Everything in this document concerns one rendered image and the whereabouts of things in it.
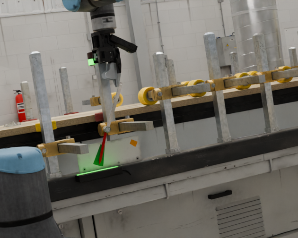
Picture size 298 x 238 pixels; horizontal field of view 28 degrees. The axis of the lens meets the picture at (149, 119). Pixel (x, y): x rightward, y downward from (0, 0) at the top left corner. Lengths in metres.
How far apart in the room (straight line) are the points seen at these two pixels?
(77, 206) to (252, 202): 0.98
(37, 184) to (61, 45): 8.24
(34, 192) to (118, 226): 1.10
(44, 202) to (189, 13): 9.17
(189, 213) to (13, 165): 1.37
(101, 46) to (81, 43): 7.61
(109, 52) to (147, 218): 0.82
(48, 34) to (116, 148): 7.50
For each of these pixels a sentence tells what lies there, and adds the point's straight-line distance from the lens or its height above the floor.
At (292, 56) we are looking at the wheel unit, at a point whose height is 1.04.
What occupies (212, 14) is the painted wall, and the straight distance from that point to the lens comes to 10.78.
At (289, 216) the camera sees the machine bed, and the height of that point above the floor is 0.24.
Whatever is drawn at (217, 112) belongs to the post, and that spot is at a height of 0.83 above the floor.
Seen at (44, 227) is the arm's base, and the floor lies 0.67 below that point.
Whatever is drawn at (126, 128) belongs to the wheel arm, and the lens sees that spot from 2.21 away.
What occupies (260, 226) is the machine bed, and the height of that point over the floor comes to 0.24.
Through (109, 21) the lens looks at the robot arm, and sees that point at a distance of 2.20.
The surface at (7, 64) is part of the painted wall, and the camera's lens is 9.53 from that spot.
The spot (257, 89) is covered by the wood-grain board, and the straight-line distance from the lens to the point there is 2.86.
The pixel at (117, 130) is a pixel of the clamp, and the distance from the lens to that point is 2.27.
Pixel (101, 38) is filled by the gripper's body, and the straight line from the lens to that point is 2.20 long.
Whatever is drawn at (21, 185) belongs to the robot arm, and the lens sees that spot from 1.52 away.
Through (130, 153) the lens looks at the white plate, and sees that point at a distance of 2.30.
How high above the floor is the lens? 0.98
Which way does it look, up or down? 3 degrees down
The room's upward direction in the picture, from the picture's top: 9 degrees counter-clockwise
